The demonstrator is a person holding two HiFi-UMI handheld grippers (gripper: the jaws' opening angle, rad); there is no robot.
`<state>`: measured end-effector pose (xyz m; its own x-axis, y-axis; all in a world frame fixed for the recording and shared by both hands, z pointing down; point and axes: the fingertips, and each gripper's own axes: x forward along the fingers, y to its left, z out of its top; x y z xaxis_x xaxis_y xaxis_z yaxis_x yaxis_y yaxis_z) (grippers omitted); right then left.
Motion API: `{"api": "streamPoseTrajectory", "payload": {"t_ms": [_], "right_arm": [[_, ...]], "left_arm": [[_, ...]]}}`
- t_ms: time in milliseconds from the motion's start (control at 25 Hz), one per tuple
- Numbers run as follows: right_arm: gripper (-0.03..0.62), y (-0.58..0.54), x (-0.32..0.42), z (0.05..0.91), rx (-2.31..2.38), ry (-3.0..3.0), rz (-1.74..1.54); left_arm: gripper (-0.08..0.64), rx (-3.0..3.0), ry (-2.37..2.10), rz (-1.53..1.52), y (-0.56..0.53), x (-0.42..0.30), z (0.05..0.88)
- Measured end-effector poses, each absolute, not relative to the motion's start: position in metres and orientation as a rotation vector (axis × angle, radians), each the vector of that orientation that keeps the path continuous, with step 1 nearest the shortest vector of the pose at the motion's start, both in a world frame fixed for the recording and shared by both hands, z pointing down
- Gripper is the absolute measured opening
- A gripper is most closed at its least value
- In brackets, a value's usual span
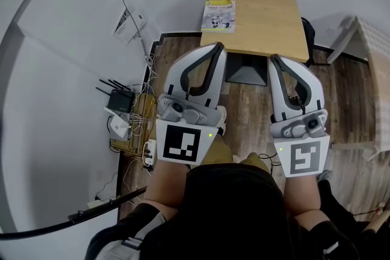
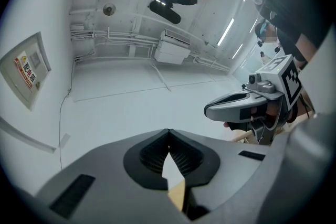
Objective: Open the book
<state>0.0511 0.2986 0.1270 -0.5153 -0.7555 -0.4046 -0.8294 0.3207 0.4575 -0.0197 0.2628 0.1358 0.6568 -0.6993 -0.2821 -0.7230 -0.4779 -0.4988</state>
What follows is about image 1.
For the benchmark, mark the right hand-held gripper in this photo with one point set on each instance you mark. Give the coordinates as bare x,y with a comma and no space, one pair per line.
304,155

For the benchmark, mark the white network device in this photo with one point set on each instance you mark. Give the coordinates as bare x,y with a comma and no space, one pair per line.
117,126

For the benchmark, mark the black table base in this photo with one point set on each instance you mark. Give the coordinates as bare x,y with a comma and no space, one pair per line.
246,70

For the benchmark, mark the person's right forearm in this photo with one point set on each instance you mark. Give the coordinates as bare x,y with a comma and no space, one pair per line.
301,201

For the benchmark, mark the white bench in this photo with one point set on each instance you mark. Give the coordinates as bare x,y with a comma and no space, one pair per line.
374,64

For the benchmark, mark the person's khaki trousers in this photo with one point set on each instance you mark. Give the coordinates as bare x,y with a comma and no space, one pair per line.
219,152

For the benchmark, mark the person's left forearm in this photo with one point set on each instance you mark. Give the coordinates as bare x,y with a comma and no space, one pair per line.
166,185

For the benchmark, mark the black metal rod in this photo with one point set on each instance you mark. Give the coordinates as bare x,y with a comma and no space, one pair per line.
100,210

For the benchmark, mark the person's white shoe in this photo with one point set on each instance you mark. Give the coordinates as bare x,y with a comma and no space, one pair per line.
222,118

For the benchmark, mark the white and yellow book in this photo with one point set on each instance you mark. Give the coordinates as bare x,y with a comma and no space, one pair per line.
219,16

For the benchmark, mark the white power strip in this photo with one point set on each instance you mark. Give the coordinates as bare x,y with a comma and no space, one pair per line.
149,152

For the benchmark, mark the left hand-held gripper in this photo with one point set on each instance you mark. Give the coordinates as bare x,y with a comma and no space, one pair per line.
179,143

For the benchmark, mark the wooden table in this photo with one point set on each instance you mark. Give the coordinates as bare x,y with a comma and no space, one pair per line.
268,21

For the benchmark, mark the black router with antennas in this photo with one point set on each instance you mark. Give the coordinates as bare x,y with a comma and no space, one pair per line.
121,100

